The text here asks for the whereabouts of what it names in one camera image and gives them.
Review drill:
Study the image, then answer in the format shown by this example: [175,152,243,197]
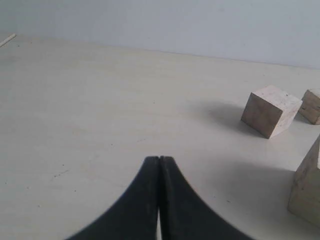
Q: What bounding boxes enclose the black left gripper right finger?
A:
[159,156,252,240]

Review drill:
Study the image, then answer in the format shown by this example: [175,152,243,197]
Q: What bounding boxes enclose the large wooden cube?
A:
[287,137,320,227]

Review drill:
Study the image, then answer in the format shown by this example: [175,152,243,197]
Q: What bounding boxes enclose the second largest wooden cube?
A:
[241,85,302,139]

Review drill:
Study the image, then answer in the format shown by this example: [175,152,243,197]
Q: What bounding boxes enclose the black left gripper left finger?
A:
[69,156,160,240]

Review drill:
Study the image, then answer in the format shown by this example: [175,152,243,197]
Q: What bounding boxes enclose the thin wooden stick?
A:
[0,33,17,47]

